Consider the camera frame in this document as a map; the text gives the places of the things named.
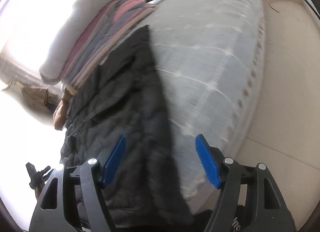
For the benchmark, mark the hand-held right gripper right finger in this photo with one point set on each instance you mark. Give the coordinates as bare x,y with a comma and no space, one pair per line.
207,162

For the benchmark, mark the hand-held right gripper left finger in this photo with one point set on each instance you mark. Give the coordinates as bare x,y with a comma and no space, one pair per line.
113,162

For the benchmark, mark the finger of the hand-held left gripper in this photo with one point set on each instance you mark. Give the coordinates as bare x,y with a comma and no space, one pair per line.
43,173
32,174

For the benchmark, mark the black quilted jacket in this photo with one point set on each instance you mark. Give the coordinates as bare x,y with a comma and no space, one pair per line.
112,109

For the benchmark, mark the brown fleece-lined coat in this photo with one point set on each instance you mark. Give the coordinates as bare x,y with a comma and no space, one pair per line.
60,114

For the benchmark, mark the hanging brown coat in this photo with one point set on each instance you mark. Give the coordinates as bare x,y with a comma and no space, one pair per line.
32,97

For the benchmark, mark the bed with grey checked sheet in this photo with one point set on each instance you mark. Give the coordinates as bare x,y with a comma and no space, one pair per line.
205,72

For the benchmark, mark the beige folded blanket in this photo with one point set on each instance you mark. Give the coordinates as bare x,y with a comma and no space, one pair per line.
105,55

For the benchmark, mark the grey-blue folded blanket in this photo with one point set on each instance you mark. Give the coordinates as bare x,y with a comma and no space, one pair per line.
100,44

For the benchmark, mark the mauve folded blanket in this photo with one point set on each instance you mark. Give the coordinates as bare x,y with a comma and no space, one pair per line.
85,39

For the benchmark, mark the stack of folded duvets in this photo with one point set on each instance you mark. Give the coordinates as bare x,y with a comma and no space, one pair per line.
75,34

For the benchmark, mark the pink folded blanket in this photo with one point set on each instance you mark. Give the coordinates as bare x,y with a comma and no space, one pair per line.
127,9

